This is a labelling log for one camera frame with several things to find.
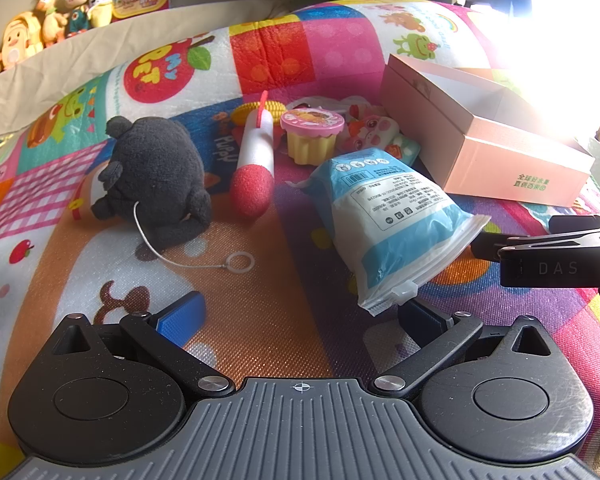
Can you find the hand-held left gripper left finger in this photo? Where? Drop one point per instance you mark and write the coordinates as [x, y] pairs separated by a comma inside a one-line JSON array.
[[182, 322]]

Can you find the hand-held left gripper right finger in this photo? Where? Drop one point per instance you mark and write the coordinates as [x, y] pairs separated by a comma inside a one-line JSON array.
[[425, 325]]

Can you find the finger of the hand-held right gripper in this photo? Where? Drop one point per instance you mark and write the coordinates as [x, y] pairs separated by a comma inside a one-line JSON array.
[[485, 250], [580, 223]]

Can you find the pink cardboard box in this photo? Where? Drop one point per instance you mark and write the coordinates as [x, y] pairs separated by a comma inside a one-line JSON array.
[[505, 160]]

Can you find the blue white plastic bag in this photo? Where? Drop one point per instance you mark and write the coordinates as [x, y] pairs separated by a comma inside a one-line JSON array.
[[380, 220]]

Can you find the grey plush toy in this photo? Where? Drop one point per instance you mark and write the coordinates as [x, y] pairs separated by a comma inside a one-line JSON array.
[[155, 170]]

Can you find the pink pig soft toy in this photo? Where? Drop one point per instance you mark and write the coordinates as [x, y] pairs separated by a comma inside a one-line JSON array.
[[375, 132]]

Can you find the red white foam stick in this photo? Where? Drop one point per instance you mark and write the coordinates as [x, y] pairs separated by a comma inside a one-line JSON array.
[[254, 150]]

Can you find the yellow pudding cup toy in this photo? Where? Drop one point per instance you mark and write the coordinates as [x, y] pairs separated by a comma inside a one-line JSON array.
[[310, 140]]

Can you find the colourful cartoon play mat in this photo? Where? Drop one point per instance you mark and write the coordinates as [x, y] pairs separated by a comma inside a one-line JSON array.
[[280, 285]]

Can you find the yellow corn toy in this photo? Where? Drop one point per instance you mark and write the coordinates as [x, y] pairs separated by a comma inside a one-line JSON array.
[[242, 112]]

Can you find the white banana plush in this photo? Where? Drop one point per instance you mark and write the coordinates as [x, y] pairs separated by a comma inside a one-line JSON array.
[[101, 7]]

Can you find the yellow duck backpack plush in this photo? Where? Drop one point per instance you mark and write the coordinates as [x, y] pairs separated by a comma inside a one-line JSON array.
[[17, 40]]

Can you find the yellow goose plush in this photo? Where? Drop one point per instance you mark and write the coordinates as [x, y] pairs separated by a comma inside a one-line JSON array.
[[50, 20]]

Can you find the baby doll plush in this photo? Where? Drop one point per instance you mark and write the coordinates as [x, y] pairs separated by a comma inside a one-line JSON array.
[[77, 5]]

